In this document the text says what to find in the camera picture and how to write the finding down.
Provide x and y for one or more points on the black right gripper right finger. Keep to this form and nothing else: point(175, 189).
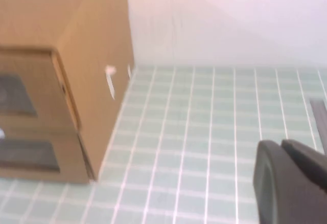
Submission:
point(311, 167)

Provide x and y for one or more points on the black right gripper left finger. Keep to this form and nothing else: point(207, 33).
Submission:
point(281, 196)

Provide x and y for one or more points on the brown cardboard windowed drawer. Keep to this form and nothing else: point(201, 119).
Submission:
point(69, 157)
point(46, 80)

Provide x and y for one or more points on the brown cardboard shoe box shell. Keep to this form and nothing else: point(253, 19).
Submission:
point(102, 132)
point(89, 29)

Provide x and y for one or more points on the green checked tablecloth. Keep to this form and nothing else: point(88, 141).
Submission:
point(178, 157)

